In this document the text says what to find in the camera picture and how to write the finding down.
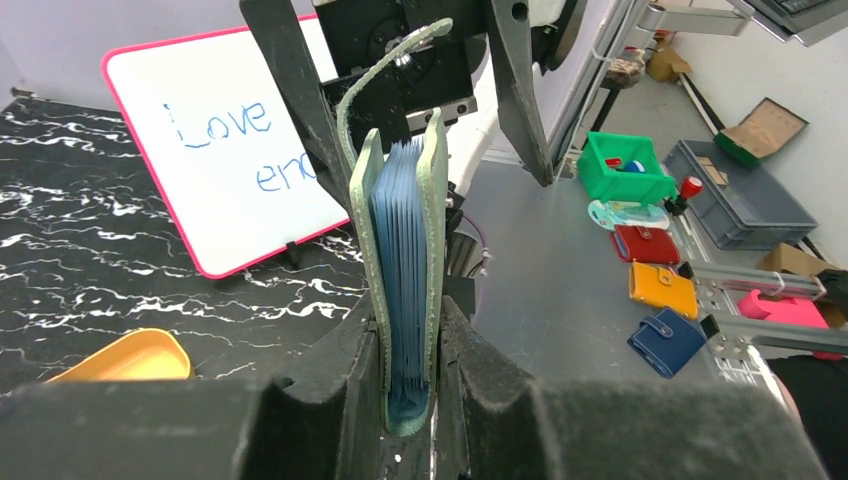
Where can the tan oval tray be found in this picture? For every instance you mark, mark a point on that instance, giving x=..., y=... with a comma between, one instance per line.
x=140, y=355

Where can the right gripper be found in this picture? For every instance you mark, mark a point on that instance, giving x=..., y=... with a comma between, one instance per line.
x=520, y=35

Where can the red knob stamp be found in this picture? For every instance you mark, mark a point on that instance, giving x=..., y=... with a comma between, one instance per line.
x=690, y=187

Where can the grey plastic crate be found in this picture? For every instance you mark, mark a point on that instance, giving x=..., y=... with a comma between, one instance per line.
x=740, y=208

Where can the light blue patterned pouch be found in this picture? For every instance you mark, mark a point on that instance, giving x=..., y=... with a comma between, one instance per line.
x=610, y=214

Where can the green plastic bin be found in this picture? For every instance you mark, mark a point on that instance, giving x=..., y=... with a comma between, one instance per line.
x=618, y=167

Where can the pink plastic object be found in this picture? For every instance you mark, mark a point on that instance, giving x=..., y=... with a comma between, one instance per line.
x=785, y=310

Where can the pink framed whiteboard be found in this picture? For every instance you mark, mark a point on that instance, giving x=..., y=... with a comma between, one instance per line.
x=221, y=147

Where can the orange card holder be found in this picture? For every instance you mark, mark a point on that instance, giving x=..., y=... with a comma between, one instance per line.
x=660, y=287

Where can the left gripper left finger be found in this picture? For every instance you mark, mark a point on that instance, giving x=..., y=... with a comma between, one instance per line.
x=317, y=419

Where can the navy blue card holder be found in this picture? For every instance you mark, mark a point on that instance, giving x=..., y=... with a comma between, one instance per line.
x=667, y=341

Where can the cardboard box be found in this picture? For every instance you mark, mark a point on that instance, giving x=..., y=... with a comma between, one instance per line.
x=763, y=132

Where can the mint green card holder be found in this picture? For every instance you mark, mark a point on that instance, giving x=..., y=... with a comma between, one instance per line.
x=398, y=199

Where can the red card holder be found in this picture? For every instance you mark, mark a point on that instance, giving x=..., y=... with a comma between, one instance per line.
x=645, y=245

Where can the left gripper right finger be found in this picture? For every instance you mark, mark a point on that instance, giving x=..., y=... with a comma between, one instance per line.
x=497, y=421

